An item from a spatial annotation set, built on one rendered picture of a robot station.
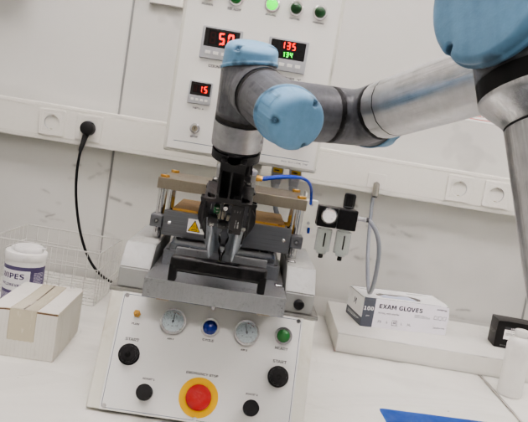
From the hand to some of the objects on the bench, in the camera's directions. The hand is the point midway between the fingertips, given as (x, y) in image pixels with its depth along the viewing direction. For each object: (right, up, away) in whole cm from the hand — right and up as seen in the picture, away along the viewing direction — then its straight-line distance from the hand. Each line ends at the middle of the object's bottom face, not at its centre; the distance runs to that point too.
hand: (220, 257), depth 103 cm
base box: (-3, -23, +22) cm, 32 cm away
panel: (-4, -25, -6) cm, 26 cm away
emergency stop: (-4, -24, -4) cm, 24 cm away
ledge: (+65, -30, +58) cm, 92 cm away
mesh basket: (-46, -12, +58) cm, 75 cm away
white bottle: (+60, -32, +33) cm, 76 cm away
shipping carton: (-37, -18, +19) cm, 46 cm away
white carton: (+41, -21, +60) cm, 75 cm away
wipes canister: (-46, -14, +35) cm, 60 cm away
